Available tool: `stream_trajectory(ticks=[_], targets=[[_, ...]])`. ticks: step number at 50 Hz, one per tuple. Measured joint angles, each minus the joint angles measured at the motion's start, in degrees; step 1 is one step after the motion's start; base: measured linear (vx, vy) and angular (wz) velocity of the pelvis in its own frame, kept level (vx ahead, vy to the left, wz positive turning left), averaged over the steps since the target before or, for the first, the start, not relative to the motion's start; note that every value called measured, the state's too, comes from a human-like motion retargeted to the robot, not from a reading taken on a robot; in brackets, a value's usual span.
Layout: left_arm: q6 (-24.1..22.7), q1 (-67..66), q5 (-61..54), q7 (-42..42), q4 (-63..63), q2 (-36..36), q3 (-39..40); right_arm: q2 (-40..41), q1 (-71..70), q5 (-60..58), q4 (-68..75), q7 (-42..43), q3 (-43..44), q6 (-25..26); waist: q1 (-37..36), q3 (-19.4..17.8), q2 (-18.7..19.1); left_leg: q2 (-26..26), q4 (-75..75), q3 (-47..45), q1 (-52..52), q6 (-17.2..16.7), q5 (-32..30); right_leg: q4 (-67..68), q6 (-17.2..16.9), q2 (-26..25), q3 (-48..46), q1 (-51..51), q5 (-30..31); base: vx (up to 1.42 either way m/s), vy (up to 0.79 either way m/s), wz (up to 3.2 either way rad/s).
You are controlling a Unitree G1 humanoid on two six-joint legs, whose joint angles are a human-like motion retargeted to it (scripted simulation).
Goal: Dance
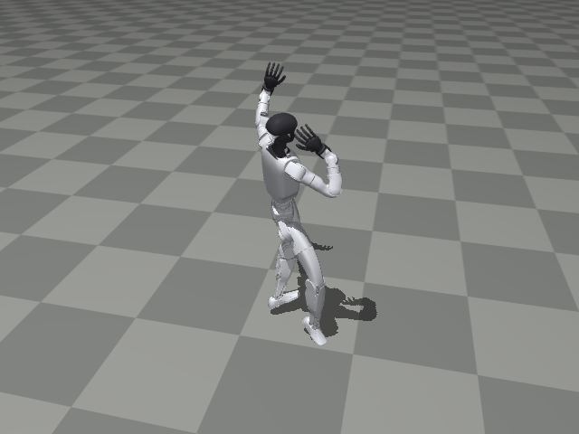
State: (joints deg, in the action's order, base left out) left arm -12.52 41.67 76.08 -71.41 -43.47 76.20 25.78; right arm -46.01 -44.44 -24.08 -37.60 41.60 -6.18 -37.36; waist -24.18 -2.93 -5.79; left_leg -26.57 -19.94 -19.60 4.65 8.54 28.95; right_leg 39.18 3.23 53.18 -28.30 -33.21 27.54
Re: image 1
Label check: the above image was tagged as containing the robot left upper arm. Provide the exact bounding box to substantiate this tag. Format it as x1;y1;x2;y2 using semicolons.
256;116;276;148

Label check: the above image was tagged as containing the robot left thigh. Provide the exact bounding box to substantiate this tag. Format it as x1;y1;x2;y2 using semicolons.
271;197;300;259

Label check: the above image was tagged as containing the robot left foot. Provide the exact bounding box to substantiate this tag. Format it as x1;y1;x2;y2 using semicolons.
268;289;300;308

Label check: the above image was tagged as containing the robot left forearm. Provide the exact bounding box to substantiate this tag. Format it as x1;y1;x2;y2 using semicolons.
255;89;271;127

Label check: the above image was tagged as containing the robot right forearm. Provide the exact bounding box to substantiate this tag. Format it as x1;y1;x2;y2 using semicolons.
321;149;342;195

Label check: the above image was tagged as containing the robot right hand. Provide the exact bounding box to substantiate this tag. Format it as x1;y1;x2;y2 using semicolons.
294;124;331;159

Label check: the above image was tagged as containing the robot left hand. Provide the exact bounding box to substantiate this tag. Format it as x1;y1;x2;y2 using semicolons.
261;62;286;94

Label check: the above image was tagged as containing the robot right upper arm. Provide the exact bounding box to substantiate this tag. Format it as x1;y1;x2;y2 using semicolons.
285;161;342;198

